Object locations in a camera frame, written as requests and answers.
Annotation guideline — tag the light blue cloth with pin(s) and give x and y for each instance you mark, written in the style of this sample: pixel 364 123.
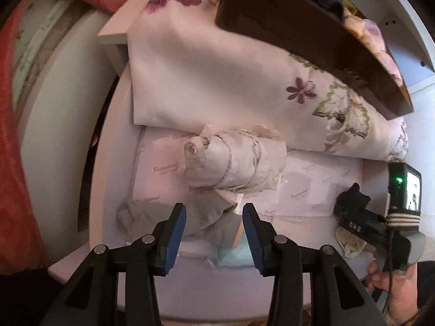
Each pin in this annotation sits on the light blue cloth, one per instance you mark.
pixel 234 256

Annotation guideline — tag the grey garment with beige trim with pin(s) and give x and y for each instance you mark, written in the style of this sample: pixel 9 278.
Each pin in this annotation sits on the grey garment with beige trim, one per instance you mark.
pixel 200 217

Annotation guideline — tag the strawberry print cloth bundle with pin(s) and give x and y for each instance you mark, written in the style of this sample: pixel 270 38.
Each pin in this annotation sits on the strawberry print cloth bundle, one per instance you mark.
pixel 367 30

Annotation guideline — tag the floral embroidered cloth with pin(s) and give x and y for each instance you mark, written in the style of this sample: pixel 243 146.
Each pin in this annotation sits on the floral embroidered cloth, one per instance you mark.
pixel 204 85

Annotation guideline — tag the white printed liner paper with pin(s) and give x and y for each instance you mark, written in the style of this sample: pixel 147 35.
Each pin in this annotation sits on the white printed liner paper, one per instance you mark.
pixel 306 183

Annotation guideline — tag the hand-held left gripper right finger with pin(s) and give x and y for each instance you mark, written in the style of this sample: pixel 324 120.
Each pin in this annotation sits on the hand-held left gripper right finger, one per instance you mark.
pixel 253 241

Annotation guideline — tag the black cloth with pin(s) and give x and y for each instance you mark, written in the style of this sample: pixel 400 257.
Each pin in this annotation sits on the black cloth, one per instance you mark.
pixel 350 198

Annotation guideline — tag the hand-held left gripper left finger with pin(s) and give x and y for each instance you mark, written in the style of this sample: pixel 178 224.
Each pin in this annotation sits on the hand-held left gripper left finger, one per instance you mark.
pixel 175 241

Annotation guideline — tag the person's right hand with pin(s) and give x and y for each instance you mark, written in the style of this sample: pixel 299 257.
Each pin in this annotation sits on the person's right hand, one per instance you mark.
pixel 401 288

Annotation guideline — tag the cream patterned cloth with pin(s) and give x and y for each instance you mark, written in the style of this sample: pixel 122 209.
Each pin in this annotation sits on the cream patterned cloth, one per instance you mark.
pixel 350 244

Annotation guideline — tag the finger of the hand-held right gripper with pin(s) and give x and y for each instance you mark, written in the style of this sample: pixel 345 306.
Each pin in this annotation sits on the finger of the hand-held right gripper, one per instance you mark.
pixel 373 217

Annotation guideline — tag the beige cloth bundle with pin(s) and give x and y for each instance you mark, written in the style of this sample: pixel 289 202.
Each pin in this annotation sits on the beige cloth bundle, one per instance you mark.
pixel 238 166

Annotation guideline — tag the orange red fabric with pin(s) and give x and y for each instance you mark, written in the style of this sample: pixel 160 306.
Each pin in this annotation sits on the orange red fabric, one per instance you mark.
pixel 17 176

